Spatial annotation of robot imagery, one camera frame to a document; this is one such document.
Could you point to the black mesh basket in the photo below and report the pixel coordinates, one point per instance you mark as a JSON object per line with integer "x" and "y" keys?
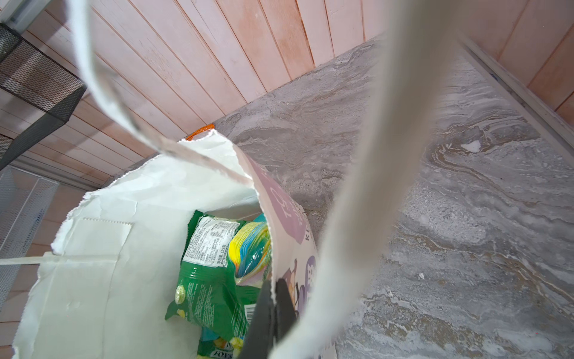
{"x": 35, "y": 78}

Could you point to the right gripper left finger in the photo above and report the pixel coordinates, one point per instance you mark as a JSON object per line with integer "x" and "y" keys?
{"x": 260, "y": 337}

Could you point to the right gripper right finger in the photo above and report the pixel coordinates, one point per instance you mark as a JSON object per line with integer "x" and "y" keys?
{"x": 285, "y": 314}

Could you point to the aluminium frame crossbar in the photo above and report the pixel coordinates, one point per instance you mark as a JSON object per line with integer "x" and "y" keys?
{"x": 18, "y": 15}

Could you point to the white printed paper bag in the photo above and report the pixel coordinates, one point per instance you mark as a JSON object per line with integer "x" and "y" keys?
{"x": 114, "y": 261}

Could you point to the green spring tea candy bag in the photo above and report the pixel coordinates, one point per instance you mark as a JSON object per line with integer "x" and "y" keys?
{"x": 223, "y": 267}

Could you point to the orange snack bag back left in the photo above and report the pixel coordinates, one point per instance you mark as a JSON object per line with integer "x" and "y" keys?
{"x": 196, "y": 133}

